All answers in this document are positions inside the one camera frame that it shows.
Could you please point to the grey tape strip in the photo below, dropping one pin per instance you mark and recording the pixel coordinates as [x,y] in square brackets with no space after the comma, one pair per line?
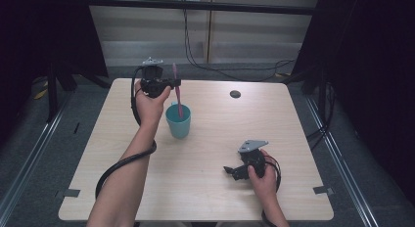
[70,193]
[323,190]

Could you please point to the person's left hand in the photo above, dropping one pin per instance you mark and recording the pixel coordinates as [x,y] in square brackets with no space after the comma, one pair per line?
[150,108]

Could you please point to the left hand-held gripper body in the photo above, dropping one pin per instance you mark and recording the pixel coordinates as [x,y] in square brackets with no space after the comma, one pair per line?
[152,81]

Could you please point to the person's right hand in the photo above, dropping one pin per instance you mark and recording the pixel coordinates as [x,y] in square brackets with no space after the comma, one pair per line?
[266,184]

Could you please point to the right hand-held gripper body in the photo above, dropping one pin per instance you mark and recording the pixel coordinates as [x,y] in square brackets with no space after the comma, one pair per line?
[253,158]

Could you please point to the black horizontal bar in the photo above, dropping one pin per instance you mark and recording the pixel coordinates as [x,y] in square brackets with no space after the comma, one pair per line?
[202,6]

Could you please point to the metal floor rail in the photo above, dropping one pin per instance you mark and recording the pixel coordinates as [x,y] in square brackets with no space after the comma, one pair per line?
[342,168]
[29,161]

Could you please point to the dark round table grommet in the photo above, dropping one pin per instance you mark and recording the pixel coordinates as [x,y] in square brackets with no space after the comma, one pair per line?
[235,94]

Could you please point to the pink toothbrush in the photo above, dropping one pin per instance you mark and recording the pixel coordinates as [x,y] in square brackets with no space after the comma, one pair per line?
[177,96]

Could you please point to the yellow floor object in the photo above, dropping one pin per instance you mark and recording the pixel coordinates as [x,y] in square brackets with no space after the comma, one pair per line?
[40,94]

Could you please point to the black metal stand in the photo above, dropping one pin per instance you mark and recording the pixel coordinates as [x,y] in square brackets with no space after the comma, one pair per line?
[321,90]
[52,90]

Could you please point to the black curtain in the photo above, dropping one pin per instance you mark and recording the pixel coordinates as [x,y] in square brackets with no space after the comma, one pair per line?
[42,34]
[372,73]

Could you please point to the teal plastic cup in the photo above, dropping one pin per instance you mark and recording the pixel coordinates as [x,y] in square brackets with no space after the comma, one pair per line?
[178,126]

